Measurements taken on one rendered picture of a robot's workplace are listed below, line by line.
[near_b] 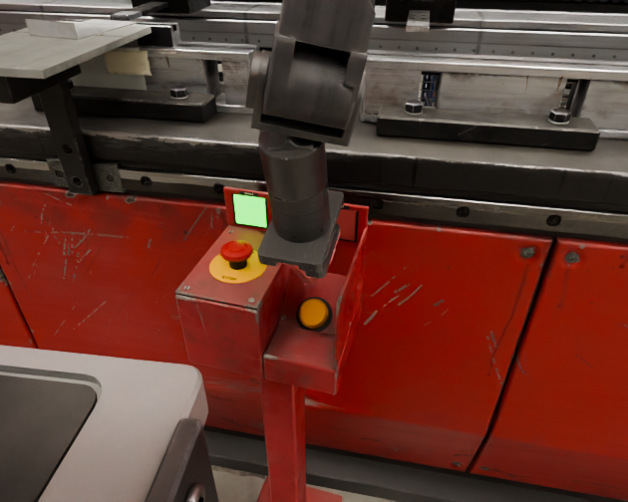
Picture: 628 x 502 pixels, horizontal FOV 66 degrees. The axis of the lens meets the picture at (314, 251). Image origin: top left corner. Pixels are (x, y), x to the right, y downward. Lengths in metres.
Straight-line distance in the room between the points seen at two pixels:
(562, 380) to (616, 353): 0.10
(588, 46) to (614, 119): 0.26
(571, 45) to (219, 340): 0.81
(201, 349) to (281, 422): 0.21
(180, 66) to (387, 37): 0.40
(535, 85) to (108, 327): 0.88
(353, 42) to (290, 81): 0.05
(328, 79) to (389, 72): 0.40
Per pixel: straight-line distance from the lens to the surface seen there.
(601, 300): 0.84
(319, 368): 0.59
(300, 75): 0.37
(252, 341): 0.59
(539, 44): 1.05
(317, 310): 0.63
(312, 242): 0.47
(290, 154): 0.41
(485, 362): 0.91
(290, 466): 0.89
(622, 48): 1.09
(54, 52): 0.74
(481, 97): 0.79
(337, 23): 0.36
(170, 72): 0.86
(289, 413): 0.77
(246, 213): 0.68
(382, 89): 0.78
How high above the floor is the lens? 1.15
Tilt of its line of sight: 35 degrees down
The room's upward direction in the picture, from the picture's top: straight up
